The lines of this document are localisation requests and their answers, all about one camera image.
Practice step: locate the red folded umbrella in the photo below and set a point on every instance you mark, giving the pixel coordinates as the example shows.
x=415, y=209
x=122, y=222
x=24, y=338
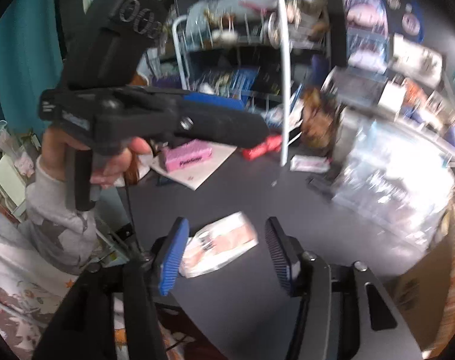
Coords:
x=272, y=144

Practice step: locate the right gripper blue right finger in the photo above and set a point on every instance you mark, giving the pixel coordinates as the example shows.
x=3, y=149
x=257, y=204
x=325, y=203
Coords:
x=285, y=261

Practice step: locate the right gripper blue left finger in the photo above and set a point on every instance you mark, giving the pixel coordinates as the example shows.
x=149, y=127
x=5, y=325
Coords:
x=168, y=259

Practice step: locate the brown cardboard box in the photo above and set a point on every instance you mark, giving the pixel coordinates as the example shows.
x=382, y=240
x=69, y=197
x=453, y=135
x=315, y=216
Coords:
x=425, y=296

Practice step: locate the anime figure box stack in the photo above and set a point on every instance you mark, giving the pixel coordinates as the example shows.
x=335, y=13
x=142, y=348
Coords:
x=367, y=34

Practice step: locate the white pink packet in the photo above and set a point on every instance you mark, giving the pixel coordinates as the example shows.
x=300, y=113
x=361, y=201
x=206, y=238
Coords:
x=218, y=244

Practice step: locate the silver tube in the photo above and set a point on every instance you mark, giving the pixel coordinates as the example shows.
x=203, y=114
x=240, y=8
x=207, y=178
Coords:
x=313, y=164

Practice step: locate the brown plush toy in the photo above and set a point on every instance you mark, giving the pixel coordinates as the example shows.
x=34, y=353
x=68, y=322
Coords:
x=321, y=119

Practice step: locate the clear plastic storage box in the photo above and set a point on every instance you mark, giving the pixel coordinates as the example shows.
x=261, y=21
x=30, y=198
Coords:
x=394, y=174

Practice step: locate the white paper sheet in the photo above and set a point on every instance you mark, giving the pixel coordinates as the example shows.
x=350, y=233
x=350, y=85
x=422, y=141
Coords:
x=194, y=176

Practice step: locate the pink notepad block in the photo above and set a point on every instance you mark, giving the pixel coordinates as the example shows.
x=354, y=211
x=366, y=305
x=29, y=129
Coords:
x=188, y=154

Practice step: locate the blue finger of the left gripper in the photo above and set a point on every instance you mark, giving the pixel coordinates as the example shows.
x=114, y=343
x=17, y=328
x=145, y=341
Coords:
x=215, y=100

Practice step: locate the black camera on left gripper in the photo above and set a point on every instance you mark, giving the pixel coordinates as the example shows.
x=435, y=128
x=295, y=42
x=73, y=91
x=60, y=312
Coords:
x=107, y=49

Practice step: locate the grey patterned left sleeve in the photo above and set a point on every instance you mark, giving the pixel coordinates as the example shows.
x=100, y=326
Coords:
x=40, y=259

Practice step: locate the white wire shelf rack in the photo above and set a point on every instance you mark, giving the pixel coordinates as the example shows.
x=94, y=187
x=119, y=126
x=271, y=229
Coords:
x=260, y=54

